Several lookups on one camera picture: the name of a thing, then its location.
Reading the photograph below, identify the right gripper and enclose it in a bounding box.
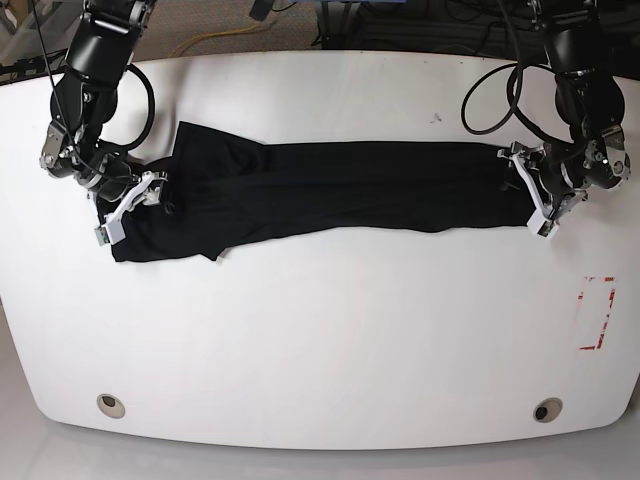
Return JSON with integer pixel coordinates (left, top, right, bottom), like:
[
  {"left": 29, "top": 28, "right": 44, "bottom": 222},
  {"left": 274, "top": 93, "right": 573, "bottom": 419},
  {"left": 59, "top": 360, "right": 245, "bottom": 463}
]
[{"left": 84, "top": 170, "right": 178, "bottom": 228}]

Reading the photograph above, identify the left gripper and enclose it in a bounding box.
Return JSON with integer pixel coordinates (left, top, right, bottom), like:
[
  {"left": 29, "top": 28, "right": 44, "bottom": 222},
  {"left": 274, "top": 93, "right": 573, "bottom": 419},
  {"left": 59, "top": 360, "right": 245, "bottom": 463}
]
[{"left": 497, "top": 142, "right": 588, "bottom": 225}]

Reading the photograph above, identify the black T-shirt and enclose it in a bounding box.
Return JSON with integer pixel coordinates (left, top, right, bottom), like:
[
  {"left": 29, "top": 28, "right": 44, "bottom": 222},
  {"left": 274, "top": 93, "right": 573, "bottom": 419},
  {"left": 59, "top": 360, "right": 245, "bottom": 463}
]
[{"left": 111, "top": 122, "right": 507, "bottom": 263}]

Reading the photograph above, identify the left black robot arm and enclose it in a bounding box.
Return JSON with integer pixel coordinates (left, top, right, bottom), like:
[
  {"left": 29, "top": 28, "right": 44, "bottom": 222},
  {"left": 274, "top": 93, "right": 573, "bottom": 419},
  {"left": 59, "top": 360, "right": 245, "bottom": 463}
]
[{"left": 444, "top": 1, "right": 631, "bottom": 238}]

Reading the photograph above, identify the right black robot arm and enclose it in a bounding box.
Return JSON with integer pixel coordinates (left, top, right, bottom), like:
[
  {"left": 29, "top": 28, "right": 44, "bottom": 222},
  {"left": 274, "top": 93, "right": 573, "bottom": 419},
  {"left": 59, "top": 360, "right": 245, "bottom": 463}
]
[{"left": 40, "top": 1, "right": 174, "bottom": 244}]

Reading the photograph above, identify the red tape rectangle marking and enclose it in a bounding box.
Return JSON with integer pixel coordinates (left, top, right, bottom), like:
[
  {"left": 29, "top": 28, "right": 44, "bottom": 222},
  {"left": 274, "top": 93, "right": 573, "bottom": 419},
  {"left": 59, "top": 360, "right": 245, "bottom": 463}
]
[{"left": 574, "top": 276, "right": 617, "bottom": 352}]

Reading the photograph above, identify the left table grommet hole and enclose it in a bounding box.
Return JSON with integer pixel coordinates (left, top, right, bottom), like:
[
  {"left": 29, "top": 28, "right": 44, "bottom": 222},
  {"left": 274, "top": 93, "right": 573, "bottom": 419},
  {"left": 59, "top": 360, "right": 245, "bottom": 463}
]
[{"left": 96, "top": 394, "right": 126, "bottom": 419}]

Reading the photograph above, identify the table grommet hole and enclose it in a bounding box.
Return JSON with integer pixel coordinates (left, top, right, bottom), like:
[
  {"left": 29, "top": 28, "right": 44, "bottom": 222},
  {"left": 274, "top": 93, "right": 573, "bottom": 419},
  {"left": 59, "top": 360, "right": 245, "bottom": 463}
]
[
  {"left": 533, "top": 398, "right": 563, "bottom": 423},
  {"left": 96, "top": 394, "right": 126, "bottom": 419}
]

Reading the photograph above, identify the right table grommet hole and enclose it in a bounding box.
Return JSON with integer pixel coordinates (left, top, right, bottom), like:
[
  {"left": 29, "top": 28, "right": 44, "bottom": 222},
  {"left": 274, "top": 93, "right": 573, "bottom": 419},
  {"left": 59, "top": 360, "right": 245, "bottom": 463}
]
[{"left": 533, "top": 398, "right": 563, "bottom": 423}]

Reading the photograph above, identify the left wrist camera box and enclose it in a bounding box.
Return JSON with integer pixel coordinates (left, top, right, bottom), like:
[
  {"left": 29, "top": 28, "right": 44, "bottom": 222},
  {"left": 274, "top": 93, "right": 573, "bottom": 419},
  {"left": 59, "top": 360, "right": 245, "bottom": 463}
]
[{"left": 527, "top": 211, "right": 559, "bottom": 241}]

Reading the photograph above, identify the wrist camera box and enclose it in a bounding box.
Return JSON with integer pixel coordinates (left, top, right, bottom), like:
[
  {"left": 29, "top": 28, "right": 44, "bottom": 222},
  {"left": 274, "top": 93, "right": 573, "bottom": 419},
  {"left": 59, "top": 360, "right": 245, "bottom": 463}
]
[
  {"left": 94, "top": 220, "right": 126, "bottom": 246},
  {"left": 527, "top": 211, "right": 559, "bottom": 241}
]

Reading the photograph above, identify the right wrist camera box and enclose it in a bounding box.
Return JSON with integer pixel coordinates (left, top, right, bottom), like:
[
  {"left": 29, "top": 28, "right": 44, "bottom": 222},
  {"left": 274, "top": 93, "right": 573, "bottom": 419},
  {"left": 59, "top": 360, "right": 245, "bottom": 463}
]
[{"left": 94, "top": 220, "right": 126, "bottom": 246}]

